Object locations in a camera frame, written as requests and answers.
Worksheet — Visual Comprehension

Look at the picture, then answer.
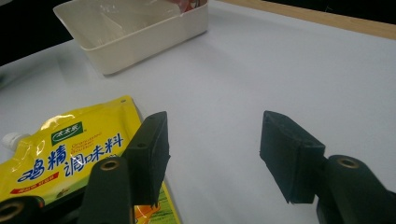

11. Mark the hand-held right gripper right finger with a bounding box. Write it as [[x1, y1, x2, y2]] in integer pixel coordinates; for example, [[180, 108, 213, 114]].
[[259, 110, 327, 205]]

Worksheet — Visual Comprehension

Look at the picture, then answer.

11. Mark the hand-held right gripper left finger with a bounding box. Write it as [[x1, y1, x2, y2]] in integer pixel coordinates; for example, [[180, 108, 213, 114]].
[[120, 110, 172, 208]]

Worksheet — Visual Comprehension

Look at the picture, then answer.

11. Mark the yellow spout pouch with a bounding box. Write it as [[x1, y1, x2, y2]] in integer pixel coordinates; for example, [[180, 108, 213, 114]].
[[0, 95, 182, 224]]

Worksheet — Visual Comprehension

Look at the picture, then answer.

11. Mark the cream plastic divided container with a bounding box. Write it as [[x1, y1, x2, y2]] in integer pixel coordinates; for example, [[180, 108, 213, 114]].
[[52, 0, 210, 77]]

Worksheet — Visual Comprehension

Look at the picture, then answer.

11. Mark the red seasoning packet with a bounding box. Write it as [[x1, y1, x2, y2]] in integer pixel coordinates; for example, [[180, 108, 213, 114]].
[[169, 0, 208, 14]]

